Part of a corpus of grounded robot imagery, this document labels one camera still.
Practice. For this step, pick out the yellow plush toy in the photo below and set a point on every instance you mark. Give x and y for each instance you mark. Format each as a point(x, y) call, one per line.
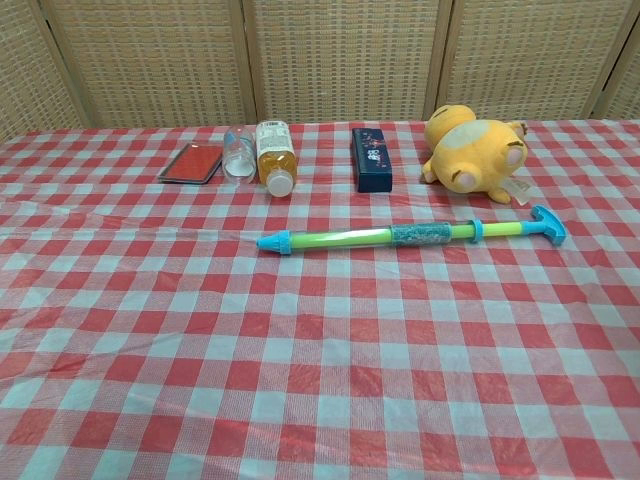
point(475, 142)

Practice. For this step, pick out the clear empty plastic bottle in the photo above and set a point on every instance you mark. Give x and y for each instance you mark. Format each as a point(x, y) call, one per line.
point(238, 160)

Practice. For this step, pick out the red white checkered tablecloth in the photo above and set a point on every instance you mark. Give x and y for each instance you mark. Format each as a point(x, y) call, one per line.
point(320, 350)

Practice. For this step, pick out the woven wooden folding screen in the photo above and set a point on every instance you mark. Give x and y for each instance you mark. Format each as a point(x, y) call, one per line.
point(345, 60)

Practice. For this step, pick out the red flat card case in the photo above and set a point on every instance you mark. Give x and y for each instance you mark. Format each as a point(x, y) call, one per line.
point(191, 162)

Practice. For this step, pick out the dark blue rectangular box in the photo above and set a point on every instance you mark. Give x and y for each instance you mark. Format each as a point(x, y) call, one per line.
point(372, 167)

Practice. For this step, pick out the orange drink bottle white cap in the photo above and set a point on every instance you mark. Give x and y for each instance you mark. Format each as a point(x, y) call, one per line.
point(276, 160)

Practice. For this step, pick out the green blue water squirter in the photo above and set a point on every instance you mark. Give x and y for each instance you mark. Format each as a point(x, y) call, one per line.
point(340, 239)

